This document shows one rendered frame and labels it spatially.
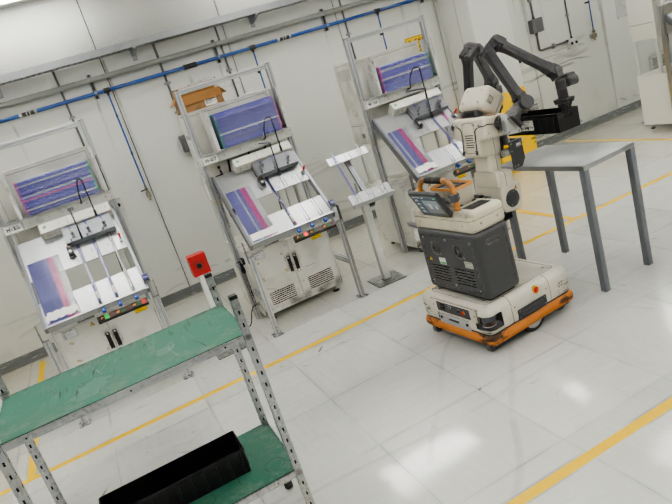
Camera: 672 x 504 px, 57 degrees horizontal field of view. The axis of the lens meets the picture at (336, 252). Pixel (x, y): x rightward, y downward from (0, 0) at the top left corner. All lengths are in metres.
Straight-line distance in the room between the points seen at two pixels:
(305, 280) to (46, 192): 2.00
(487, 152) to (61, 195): 2.89
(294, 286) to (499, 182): 2.01
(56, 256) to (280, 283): 1.63
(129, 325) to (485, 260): 2.62
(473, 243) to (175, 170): 3.65
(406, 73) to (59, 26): 3.09
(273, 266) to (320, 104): 2.40
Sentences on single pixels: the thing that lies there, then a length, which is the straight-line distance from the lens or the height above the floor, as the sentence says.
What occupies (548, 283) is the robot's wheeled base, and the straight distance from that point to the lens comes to 3.77.
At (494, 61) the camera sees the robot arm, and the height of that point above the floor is 1.50.
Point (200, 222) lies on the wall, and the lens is 6.39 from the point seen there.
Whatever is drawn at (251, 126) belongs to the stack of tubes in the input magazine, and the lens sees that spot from 4.91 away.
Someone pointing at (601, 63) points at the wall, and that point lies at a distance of 9.02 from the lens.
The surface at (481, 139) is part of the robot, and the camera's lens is 3.61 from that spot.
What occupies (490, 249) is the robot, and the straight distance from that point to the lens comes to 3.48.
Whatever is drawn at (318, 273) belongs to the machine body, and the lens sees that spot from 5.04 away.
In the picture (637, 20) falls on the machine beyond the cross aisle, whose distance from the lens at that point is 7.84.
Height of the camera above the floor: 1.75
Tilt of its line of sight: 16 degrees down
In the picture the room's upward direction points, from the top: 18 degrees counter-clockwise
